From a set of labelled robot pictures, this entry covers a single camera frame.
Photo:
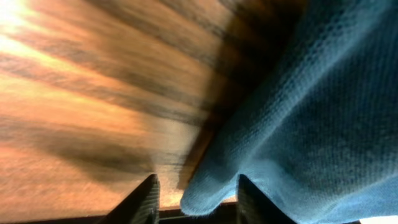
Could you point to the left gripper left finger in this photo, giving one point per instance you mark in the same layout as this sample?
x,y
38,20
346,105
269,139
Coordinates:
x,y
141,206

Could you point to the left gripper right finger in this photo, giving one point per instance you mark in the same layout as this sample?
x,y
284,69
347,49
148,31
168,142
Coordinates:
x,y
253,206

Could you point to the blue polo shirt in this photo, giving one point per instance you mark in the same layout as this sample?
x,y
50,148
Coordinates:
x,y
319,136

